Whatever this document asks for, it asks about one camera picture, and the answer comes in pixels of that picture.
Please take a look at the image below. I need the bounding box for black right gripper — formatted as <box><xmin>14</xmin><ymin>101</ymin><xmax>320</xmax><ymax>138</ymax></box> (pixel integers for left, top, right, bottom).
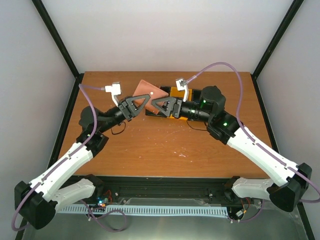
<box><xmin>151</xmin><ymin>96</ymin><xmax>212</xmax><ymax>123</ymax></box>

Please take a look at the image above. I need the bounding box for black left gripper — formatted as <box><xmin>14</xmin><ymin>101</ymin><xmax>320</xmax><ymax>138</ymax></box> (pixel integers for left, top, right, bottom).
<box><xmin>99</xmin><ymin>93</ymin><xmax>151</xmax><ymax>133</ymax></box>

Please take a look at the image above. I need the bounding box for brown leather card holder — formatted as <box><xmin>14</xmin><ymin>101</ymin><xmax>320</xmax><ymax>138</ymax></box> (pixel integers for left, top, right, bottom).
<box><xmin>133</xmin><ymin>79</ymin><xmax>169</xmax><ymax>115</ymax></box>

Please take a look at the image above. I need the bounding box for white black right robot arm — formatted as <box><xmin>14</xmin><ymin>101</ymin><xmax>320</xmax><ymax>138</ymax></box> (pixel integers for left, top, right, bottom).
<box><xmin>151</xmin><ymin>86</ymin><xmax>312</xmax><ymax>212</ymax></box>

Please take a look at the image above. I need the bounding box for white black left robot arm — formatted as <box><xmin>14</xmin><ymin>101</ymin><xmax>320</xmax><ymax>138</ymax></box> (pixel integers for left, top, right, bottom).
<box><xmin>14</xmin><ymin>94</ymin><xmax>150</xmax><ymax>230</ymax></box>

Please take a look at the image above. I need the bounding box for black bin left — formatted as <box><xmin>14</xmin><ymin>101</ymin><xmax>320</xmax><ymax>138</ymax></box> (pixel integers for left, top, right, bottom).
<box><xmin>145</xmin><ymin>85</ymin><xmax>172</xmax><ymax>117</ymax></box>

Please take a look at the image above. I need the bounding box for black bin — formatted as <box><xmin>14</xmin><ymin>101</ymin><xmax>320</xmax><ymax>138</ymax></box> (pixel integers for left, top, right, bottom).
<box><xmin>145</xmin><ymin>85</ymin><xmax>172</xmax><ymax>117</ymax></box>
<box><xmin>191</xmin><ymin>89</ymin><xmax>208</xmax><ymax>103</ymax></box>

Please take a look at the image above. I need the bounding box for yellow bin middle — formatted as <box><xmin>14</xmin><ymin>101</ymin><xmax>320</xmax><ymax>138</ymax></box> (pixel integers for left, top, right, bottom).
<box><xmin>166</xmin><ymin>86</ymin><xmax>193</xmax><ymax>121</ymax></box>

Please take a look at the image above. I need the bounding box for black bin right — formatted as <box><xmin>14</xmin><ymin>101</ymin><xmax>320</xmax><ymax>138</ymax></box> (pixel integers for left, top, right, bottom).
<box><xmin>191</xmin><ymin>89</ymin><xmax>208</xmax><ymax>103</ymax></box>

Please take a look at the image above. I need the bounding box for metal sheet front plate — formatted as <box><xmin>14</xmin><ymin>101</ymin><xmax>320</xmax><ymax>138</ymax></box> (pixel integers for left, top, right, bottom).
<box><xmin>22</xmin><ymin>202</ymin><xmax>309</xmax><ymax>240</ymax></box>

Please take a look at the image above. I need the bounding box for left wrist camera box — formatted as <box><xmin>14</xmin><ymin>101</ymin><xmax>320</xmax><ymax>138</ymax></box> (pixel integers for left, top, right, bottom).
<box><xmin>104</xmin><ymin>82</ymin><xmax>122</xmax><ymax>106</ymax></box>

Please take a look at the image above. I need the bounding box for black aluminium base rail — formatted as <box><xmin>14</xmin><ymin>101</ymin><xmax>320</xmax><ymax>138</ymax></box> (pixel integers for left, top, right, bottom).
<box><xmin>32</xmin><ymin>174</ymin><xmax>301</xmax><ymax>208</ymax></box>

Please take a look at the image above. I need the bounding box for light blue cable duct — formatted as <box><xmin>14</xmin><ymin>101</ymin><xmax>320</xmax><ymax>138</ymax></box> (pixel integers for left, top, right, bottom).
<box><xmin>59</xmin><ymin>203</ymin><xmax>228</xmax><ymax>218</ymax></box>

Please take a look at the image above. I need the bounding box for black frame post left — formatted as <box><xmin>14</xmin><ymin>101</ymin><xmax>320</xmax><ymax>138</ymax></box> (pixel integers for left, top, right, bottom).
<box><xmin>31</xmin><ymin>0</ymin><xmax>81</xmax><ymax>78</ymax></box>

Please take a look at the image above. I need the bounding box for black frame post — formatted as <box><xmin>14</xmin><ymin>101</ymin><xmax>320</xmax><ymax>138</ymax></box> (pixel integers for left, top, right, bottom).
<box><xmin>251</xmin><ymin>0</ymin><xmax>305</xmax><ymax>79</ymax></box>
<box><xmin>31</xmin><ymin>0</ymin><xmax>81</xmax><ymax>78</ymax></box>

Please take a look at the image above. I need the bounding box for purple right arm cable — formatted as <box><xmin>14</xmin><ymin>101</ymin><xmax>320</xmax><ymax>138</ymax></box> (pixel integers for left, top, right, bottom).
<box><xmin>184</xmin><ymin>61</ymin><xmax>320</xmax><ymax>223</ymax></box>

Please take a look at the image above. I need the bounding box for black frame post right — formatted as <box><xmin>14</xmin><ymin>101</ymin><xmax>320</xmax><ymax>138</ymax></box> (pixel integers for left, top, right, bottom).
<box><xmin>251</xmin><ymin>0</ymin><xmax>305</xmax><ymax>79</ymax></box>

